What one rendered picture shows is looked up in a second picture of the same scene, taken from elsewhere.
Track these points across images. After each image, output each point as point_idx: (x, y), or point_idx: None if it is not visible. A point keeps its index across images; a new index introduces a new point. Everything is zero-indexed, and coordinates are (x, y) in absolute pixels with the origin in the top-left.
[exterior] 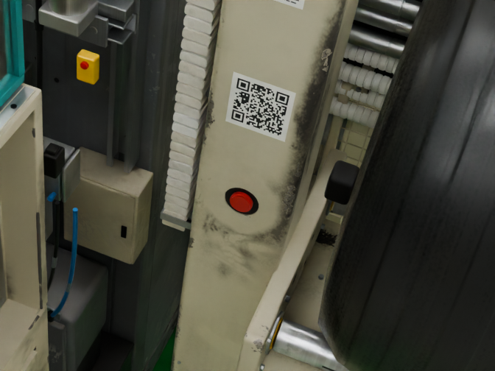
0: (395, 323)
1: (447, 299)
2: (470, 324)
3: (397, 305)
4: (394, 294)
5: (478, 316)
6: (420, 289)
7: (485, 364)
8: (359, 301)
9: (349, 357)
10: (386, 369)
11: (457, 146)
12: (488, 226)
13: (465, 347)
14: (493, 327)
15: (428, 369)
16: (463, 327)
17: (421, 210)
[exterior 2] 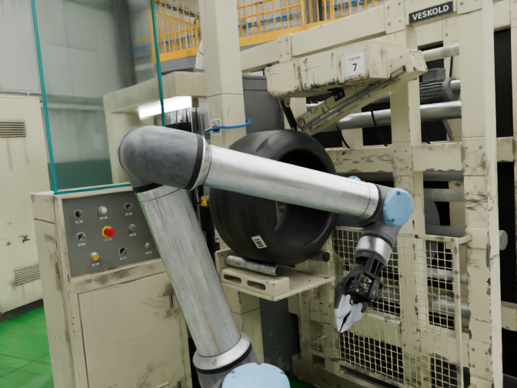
0: (213, 202)
1: (218, 189)
2: (222, 194)
3: (212, 195)
4: (211, 193)
5: (223, 191)
6: (215, 189)
7: (227, 205)
8: (209, 201)
9: (215, 226)
10: (218, 223)
11: None
12: None
13: (223, 202)
14: (225, 192)
15: (221, 215)
16: (221, 195)
17: None
